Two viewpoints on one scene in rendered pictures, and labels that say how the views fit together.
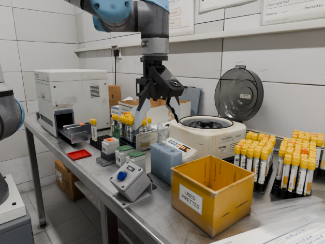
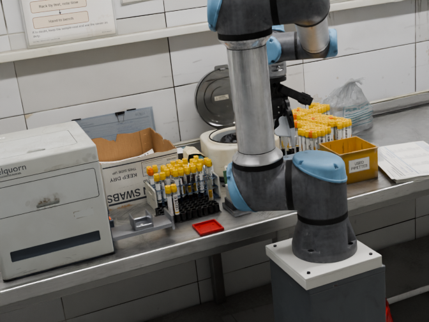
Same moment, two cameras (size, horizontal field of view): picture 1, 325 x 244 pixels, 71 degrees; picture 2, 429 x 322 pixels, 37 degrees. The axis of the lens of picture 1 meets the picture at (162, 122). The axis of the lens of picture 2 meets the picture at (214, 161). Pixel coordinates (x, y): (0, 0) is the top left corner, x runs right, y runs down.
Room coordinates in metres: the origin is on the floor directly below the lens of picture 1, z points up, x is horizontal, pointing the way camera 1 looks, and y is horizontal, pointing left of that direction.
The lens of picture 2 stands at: (0.21, 1.79, 1.61)
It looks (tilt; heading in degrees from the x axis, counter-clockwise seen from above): 19 degrees down; 290
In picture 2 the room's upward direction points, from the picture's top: 6 degrees counter-clockwise
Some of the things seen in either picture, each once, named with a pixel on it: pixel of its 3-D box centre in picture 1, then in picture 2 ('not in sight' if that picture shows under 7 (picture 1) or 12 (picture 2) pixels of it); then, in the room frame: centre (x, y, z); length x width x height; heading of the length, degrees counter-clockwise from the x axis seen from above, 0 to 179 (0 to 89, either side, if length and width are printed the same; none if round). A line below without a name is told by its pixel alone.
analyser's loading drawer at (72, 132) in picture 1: (70, 130); (133, 225); (0.97, 0.40, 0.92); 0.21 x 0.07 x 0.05; 40
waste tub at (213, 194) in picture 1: (211, 190); (348, 160); (0.47, -0.11, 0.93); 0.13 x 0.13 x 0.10; 36
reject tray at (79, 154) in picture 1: (79, 154); (207, 227); (0.79, 0.31, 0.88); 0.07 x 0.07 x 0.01; 40
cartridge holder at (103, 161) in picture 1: (110, 155); (236, 204); (0.75, 0.18, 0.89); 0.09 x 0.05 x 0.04; 130
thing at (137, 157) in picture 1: (135, 163); not in sight; (0.65, 0.08, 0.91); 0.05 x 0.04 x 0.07; 130
